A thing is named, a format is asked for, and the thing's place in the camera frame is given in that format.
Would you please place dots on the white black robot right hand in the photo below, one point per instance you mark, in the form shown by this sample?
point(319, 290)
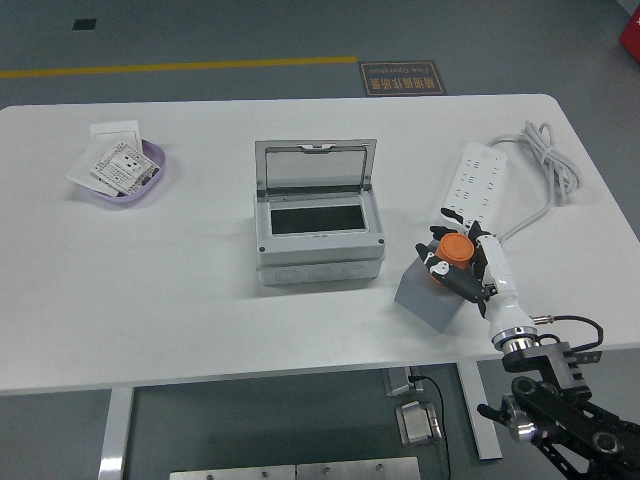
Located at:
point(500, 280)

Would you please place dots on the silver metal foot block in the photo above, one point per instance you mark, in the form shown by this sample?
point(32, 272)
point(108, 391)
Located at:
point(417, 425)

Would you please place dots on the yellow floor tape line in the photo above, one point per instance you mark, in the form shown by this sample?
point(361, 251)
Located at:
point(175, 66)

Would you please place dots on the socket panel in printed wrapper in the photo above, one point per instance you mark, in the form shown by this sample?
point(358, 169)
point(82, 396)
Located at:
point(122, 167)

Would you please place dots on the white power strip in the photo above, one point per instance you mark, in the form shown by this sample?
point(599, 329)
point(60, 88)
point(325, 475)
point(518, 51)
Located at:
point(475, 175)

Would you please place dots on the brown floor sign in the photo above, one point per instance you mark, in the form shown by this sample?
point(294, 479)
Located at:
point(400, 80)

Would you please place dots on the red object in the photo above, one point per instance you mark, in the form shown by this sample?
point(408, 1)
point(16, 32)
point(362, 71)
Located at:
point(631, 32)

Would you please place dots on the grey metal base plate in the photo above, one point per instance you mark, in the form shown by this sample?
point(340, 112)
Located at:
point(357, 469)
point(232, 473)

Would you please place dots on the white wall switch plate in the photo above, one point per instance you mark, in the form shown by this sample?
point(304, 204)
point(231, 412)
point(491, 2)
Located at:
point(115, 131)

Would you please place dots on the black square floor cover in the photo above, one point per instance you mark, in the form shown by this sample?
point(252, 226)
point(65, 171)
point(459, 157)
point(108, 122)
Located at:
point(83, 24)

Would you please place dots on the purple plastic tray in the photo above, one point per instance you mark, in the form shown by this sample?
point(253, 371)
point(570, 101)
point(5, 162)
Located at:
point(155, 155)

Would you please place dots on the grey cube with round hole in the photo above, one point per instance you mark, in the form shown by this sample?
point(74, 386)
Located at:
point(420, 305)

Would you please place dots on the orange cylinder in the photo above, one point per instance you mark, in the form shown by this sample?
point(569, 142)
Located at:
point(452, 250)

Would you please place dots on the black table height controller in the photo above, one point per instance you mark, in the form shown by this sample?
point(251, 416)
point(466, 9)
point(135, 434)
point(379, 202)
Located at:
point(592, 357)

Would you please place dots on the grey metal bracket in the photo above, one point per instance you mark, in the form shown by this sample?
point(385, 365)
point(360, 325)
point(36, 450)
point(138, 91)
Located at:
point(395, 382)

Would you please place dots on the grey electrical enclosure box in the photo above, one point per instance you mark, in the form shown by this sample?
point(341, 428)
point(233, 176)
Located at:
point(320, 245)

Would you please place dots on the transparent hinged box lid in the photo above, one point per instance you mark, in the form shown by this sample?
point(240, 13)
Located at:
point(261, 165)

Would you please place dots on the flat white plate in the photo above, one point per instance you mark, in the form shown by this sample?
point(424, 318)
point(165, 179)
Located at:
point(80, 170)

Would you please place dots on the white table leg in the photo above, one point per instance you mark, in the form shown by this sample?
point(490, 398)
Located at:
point(116, 435)
point(480, 390)

